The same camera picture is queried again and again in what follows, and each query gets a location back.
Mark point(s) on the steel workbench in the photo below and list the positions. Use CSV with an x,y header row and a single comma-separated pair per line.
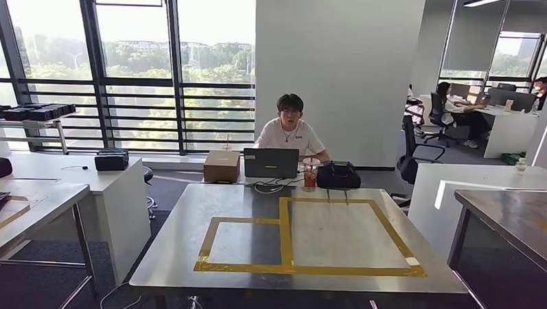
x,y
174,250

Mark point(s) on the dark grey laptop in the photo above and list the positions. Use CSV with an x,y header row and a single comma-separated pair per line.
x,y
271,163

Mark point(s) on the person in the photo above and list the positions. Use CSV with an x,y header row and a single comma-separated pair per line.
x,y
452,107
290,136
541,97

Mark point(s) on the iced tea cup red straw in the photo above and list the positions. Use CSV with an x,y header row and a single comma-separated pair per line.
x,y
310,175

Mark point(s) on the clear cup with straw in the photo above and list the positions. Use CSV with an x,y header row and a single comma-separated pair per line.
x,y
227,146

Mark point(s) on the brown cardboard box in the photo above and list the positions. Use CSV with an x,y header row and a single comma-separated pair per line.
x,y
221,167

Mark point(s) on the black carry bag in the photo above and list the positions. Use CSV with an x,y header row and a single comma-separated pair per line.
x,y
338,176

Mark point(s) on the black round stool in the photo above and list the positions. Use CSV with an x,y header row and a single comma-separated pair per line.
x,y
147,172

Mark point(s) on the black office chair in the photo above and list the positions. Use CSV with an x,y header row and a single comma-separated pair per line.
x,y
407,167
437,111

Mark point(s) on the black window railing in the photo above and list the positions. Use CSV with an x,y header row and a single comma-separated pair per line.
x,y
134,94

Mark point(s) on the black equipment case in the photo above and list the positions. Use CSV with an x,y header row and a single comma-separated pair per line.
x,y
111,161

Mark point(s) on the white counter block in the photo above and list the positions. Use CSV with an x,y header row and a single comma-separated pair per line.
x,y
435,223

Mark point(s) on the steel side table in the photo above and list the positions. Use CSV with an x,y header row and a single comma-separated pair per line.
x,y
49,200

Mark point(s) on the wide grey roller blind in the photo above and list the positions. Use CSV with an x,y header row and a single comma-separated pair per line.
x,y
471,37

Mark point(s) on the white office desk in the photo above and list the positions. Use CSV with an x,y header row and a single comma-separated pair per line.
x,y
506,134

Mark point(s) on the green plastic crate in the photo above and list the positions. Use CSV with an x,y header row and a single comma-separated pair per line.
x,y
512,158

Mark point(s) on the black battery charging dock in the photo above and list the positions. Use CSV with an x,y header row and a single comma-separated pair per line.
x,y
38,112

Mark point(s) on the steel table with tape marking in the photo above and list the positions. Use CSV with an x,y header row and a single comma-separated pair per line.
x,y
508,211

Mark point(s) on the small dark monitor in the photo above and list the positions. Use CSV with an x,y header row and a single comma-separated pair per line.
x,y
506,87

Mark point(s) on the large dark monitor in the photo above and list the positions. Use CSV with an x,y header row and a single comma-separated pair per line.
x,y
512,100

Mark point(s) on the white metal stand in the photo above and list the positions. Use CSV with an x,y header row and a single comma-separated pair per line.
x,y
29,124

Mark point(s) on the clear plastic bottle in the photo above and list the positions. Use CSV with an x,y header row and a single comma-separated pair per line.
x,y
520,167

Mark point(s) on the ceiling strip light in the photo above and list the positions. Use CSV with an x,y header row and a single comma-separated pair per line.
x,y
483,1

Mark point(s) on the yellow tape on side table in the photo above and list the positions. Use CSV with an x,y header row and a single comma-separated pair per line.
x,y
7,222

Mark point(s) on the short grey roller blind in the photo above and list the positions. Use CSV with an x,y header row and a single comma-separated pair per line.
x,y
528,16

